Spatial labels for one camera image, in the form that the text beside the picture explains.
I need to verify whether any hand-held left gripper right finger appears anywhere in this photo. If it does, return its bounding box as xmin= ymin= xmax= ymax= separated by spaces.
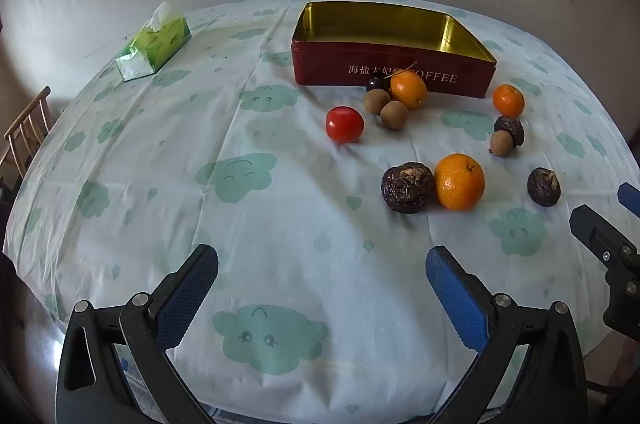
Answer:
xmin=425 ymin=246 xmax=588 ymax=424

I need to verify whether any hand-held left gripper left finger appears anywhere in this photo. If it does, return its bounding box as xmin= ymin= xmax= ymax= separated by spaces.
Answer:
xmin=55 ymin=244 xmax=221 ymax=424

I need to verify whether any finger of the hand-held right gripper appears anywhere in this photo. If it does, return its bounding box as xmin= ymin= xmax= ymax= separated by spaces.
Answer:
xmin=569 ymin=204 xmax=640 ymax=267
xmin=617 ymin=183 xmax=640 ymax=221

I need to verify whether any dark brown water chestnut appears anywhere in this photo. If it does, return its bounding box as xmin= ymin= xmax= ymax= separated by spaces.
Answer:
xmin=527 ymin=167 xmax=562 ymax=207
xmin=493 ymin=116 xmax=525 ymax=149
xmin=381 ymin=162 xmax=435 ymax=215

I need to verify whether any large orange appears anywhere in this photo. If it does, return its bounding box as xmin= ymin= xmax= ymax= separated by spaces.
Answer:
xmin=433 ymin=153 xmax=486 ymax=211

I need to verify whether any brown longan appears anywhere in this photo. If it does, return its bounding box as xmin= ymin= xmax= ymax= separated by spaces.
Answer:
xmin=364 ymin=90 xmax=391 ymax=113
xmin=380 ymin=100 xmax=409 ymax=129
xmin=489 ymin=130 xmax=514 ymax=157

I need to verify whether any small orange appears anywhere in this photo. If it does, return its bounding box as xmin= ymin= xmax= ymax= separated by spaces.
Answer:
xmin=492 ymin=84 xmax=526 ymax=118

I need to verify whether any red cherry tomato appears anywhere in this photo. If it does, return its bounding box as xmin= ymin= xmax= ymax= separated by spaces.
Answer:
xmin=325 ymin=106 xmax=365 ymax=144

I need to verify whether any oval orange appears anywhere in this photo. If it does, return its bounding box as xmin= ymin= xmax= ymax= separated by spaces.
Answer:
xmin=390 ymin=70 xmax=429 ymax=110

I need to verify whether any dark cherry with stem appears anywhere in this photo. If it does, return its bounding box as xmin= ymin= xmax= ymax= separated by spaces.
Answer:
xmin=366 ymin=61 xmax=418 ymax=93

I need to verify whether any red and gold tin box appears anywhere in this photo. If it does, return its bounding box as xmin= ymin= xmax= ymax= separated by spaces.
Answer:
xmin=291 ymin=1 xmax=497 ymax=99

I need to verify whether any cloud print tablecloth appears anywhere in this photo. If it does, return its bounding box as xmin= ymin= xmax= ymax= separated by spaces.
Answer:
xmin=2 ymin=0 xmax=640 ymax=424

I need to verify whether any wooden chair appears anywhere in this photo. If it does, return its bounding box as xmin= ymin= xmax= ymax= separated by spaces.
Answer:
xmin=2 ymin=86 xmax=53 ymax=185

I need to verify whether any green tissue pack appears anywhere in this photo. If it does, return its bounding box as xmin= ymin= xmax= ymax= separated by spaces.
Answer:
xmin=115 ymin=1 xmax=192 ymax=82

